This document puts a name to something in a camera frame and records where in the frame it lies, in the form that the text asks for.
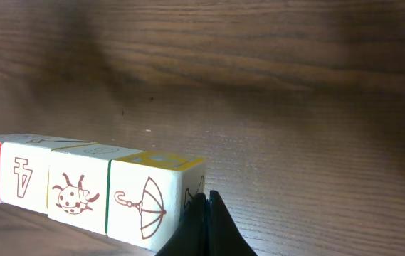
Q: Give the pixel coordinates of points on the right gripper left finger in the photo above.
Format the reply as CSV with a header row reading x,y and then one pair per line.
x,y
190,236

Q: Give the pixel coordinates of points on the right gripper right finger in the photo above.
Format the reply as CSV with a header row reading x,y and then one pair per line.
x,y
224,238

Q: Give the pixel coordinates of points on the acorn picture wooden block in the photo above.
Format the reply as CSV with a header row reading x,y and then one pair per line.
x,y
148,193

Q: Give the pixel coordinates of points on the white block red bug drawing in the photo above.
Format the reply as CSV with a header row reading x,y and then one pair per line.
x,y
77,184

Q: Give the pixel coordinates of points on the white block blue edge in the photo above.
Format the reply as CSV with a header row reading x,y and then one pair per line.
x,y
24,167

